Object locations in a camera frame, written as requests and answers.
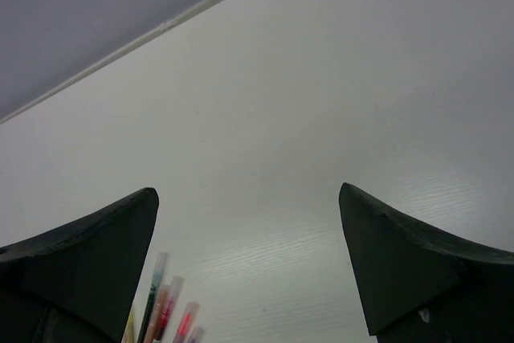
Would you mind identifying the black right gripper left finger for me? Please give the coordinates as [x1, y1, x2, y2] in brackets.
[1, 187, 159, 342]

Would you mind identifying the orange brown pen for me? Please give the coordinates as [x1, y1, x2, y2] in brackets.
[143, 285, 170, 343]

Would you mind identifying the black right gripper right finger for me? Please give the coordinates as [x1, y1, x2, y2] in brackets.
[339, 183, 513, 342]

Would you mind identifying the green pen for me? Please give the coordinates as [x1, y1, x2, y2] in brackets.
[137, 252, 168, 343]

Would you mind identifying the red pen clear cap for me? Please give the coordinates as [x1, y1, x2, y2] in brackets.
[173, 301, 200, 343]

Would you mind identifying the yellow pen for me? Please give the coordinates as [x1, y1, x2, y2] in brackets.
[121, 308, 135, 343]

